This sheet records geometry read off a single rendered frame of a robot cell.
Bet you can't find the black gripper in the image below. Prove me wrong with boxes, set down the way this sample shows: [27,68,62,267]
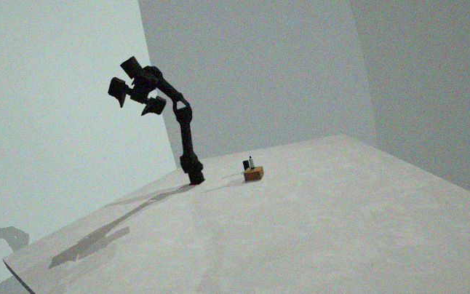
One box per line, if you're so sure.
[108,77,167,116]

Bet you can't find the tan wooden block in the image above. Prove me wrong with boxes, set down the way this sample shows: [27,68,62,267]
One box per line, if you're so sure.
[244,166,264,182]

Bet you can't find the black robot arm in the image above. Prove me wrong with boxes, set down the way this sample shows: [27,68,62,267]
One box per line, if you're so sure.
[120,56,206,186]

